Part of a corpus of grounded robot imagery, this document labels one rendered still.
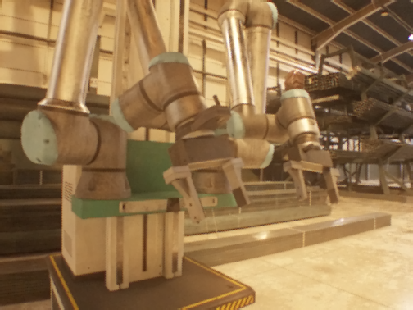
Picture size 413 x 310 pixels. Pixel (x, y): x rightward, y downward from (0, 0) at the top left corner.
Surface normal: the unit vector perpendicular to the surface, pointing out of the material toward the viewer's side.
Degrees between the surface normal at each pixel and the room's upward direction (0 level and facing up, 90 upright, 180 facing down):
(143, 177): 90
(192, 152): 67
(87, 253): 90
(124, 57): 90
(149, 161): 90
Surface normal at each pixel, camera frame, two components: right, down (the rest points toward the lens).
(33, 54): 0.55, -0.01
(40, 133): -0.50, 0.04
